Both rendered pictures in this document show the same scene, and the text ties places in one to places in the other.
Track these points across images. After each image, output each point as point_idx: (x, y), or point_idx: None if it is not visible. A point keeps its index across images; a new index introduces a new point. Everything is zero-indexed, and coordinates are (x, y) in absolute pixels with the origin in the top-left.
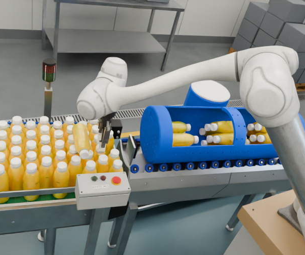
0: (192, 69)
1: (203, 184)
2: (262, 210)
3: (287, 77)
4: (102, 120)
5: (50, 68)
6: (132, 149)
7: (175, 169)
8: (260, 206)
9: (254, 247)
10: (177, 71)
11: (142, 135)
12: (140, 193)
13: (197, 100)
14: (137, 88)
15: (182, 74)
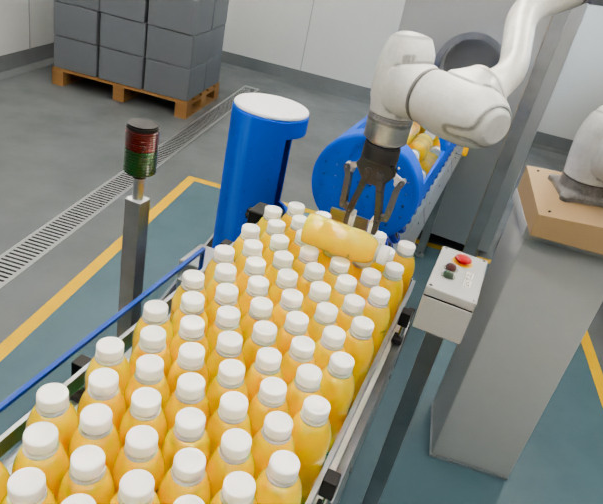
0: (534, 5)
1: (414, 241)
2: (553, 207)
3: None
4: (382, 174)
5: (157, 138)
6: (362, 225)
7: (403, 229)
8: (545, 204)
9: (549, 267)
10: (523, 14)
11: (332, 204)
12: None
13: (274, 131)
14: (521, 58)
15: (533, 17)
